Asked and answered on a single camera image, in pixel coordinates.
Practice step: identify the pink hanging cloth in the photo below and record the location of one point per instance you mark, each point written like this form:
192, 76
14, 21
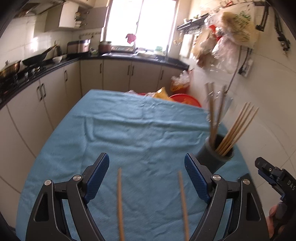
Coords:
130, 38

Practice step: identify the white hanging board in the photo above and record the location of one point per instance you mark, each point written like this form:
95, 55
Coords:
186, 45

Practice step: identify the chopsticks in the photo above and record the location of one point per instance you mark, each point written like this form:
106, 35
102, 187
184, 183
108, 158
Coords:
245, 125

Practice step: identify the black kitchen countertop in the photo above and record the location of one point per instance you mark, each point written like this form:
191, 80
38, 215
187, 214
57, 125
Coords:
69, 62

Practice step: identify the black wall clamp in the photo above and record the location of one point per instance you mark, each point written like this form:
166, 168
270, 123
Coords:
282, 34
263, 16

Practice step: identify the yellow plastic bag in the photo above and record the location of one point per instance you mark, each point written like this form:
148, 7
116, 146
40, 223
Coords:
163, 95

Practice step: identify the hanging plastic bags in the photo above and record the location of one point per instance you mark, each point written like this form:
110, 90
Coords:
231, 34

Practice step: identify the black cylindrical utensil holder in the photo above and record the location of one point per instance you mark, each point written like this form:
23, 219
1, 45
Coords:
210, 157

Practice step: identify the blue towel cloth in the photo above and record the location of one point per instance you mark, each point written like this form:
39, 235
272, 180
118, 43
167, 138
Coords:
138, 129

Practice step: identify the beige kitchen cabinets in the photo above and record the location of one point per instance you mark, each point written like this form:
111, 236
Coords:
57, 92

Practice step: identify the white bowl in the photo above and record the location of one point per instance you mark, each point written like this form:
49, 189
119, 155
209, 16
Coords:
57, 59

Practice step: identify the white wall socket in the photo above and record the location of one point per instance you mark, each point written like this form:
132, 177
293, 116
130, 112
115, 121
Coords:
246, 68

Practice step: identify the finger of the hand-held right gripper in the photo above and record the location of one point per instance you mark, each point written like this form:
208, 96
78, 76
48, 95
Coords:
268, 169

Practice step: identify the steel cooking pot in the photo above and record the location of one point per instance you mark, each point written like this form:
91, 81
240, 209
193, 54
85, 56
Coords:
10, 69

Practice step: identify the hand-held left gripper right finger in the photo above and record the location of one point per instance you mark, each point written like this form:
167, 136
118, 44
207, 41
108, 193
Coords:
196, 178

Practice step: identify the black wall shelf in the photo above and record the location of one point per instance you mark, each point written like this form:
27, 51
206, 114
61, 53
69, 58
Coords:
192, 22

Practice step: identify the clear bag of yellow snacks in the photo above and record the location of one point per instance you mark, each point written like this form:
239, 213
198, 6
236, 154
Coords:
181, 82

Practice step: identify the black wok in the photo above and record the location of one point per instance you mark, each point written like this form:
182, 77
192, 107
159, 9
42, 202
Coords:
37, 59

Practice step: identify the person's right hand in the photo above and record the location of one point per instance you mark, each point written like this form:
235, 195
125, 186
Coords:
271, 222

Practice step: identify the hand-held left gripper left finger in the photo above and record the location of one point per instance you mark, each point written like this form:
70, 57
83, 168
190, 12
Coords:
98, 178

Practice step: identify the green container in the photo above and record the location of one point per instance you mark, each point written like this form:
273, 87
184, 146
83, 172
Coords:
158, 49

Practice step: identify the red plastic basin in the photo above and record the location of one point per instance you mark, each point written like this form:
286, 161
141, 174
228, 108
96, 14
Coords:
185, 99

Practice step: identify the brown clay pot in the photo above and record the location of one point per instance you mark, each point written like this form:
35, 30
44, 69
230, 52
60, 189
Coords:
105, 48

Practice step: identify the kitchen window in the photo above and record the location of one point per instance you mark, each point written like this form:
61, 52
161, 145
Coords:
150, 23

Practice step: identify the beige wall cabinet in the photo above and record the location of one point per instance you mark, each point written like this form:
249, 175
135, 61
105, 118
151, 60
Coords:
76, 16

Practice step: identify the steel bread box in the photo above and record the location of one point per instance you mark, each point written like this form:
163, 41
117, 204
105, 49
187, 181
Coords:
78, 46

